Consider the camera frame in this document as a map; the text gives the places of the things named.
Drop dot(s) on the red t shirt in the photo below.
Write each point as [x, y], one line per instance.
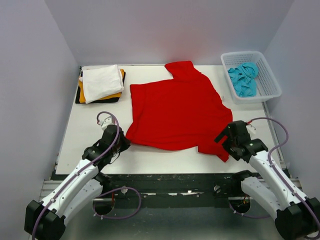
[179, 113]

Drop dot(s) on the white plastic laundry basket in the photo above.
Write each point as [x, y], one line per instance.
[267, 85]

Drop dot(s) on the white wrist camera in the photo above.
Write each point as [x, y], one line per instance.
[251, 129]
[106, 122]

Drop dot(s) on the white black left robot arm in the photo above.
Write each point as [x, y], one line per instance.
[47, 219]

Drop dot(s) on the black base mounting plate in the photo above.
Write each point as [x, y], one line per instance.
[168, 191]

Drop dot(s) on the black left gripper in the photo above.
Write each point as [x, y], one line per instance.
[126, 144]

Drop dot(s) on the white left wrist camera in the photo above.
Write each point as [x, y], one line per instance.
[106, 122]

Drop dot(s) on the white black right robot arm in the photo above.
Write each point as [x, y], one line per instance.
[295, 214]

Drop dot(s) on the teal crumpled t shirt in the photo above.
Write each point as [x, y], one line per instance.
[243, 79]

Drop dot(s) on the yellow folded t shirt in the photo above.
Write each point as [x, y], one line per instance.
[110, 96]

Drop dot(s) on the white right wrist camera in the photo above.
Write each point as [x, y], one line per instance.
[251, 129]

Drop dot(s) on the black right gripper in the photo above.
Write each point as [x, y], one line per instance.
[229, 150]

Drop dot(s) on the white folded t shirt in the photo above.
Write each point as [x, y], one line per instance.
[101, 82]

